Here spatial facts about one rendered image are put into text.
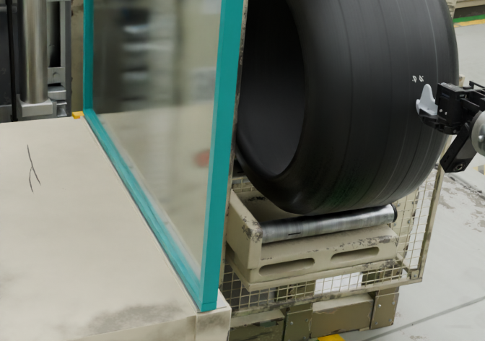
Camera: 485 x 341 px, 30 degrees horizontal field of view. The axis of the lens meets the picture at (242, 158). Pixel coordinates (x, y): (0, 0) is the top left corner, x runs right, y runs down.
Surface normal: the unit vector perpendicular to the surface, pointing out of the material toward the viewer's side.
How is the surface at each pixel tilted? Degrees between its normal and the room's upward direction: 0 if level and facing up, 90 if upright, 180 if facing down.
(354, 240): 0
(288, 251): 0
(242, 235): 90
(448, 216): 0
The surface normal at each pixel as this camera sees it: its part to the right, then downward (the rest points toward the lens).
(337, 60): -0.34, 0.06
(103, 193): 0.08, -0.88
